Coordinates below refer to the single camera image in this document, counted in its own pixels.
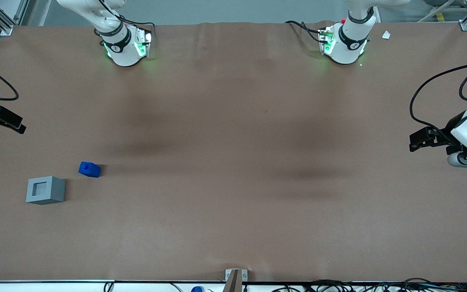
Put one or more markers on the blue round cap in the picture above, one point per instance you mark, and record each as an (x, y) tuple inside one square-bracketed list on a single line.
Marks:
[(196, 289)]

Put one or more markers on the white paper scrap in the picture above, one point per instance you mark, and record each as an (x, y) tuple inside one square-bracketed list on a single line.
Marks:
[(386, 35)]

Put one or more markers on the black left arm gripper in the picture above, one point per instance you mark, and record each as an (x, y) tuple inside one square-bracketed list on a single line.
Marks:
[(447, 134)]

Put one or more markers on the gray square base block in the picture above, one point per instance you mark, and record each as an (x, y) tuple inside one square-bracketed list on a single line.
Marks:
[(53, 190)]

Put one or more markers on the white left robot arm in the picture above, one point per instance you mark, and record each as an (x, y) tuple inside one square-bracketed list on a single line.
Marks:
[(345, 50)]

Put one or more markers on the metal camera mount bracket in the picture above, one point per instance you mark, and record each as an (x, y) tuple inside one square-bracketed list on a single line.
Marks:
[(235, 280)]

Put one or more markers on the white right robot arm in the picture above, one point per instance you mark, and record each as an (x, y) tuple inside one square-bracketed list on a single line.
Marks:
[(122, 52)]

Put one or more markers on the brown table mat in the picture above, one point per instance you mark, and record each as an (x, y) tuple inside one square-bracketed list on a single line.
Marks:
[(233, 162)]

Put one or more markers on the blue plastic part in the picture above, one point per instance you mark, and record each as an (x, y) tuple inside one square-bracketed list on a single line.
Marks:
[(89, 169)]

